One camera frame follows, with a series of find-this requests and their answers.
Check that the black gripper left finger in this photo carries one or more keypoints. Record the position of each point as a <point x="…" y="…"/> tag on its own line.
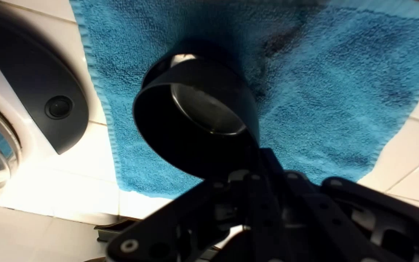
<point x="199" y="223"/>

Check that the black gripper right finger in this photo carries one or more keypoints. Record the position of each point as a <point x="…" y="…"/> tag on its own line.
<point x="364" y="223"/>

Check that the blue terry towel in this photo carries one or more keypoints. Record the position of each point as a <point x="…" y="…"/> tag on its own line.
<point x="345" y="97"/>

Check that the white drip coffee maker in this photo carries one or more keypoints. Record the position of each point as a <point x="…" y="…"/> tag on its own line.
<point x="29" y="88"/>

